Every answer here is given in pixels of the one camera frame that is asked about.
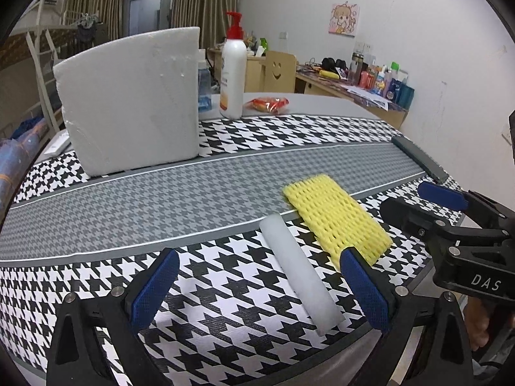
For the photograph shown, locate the white remote control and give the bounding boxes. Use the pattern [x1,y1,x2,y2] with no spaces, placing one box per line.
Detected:
[41,130,72,158]

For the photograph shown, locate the yellow foam net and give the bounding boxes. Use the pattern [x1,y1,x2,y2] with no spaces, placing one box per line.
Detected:
[282,174,394,267]

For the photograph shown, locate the glass balcony door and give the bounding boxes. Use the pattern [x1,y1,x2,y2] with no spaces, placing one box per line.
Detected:
[125,0,178,35]

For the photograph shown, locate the white foam box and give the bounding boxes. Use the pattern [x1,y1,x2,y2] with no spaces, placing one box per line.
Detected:
[53,27,201,178]

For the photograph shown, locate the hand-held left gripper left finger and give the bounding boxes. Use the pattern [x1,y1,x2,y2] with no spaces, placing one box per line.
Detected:
[46,248,181,386]

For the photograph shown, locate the wooden smiley chair back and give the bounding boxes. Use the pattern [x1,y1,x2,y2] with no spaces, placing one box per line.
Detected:
[261,50,298,94]

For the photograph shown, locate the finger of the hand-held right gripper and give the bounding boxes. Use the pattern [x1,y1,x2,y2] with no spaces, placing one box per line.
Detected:
[417,181,510,231]
[380,197,456,244]

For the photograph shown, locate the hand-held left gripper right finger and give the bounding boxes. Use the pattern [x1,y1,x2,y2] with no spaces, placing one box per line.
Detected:
[339,246,473,386]

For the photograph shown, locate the white metal bunk bed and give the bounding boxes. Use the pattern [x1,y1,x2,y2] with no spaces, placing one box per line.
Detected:
[0,0,65,133]

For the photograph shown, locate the clear plastic water bottle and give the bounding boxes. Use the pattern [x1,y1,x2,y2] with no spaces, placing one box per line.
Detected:
[198,48,212,111]

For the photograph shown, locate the hanging dark clothes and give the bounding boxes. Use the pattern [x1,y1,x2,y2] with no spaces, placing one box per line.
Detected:
[76,16,97,43]

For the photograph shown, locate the blue quilt with orange stripes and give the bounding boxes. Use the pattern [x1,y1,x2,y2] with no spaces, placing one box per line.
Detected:
[0,116,55,210]

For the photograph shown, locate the group of toiletry bottles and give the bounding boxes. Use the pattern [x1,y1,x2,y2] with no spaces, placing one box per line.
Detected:
[350,50,415,109]

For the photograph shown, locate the white foam tube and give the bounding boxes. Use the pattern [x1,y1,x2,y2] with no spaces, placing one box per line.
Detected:
[259,214,346,336]

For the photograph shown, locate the wall poster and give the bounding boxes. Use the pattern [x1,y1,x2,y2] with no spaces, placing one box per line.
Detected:
[328,2,361,36]

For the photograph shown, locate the black headphones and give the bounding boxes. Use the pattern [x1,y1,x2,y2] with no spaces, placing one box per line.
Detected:
[321,57,351,74]

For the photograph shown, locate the red snack packet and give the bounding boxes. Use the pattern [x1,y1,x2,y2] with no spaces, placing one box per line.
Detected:
[244,96,289,114]

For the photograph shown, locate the white metal bed ladder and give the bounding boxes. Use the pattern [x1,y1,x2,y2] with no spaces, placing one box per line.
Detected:
[26,28,65,133]

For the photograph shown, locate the dark grey long case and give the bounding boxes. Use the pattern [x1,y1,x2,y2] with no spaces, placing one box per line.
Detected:
[391,136,449,183]

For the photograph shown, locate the person's right hand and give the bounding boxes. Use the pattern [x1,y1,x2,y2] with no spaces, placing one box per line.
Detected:
[464,299,491,352]

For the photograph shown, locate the black white houndstooth table mat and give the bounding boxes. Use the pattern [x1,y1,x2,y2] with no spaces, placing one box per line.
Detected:
[0,115,467,371]

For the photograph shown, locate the white lotion bottle red pump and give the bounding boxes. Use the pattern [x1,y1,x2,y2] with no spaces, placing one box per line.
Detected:
[219,11,247,120]

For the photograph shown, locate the wooden desk with drawers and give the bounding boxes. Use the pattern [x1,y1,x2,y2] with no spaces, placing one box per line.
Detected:
[207,46,267,93]

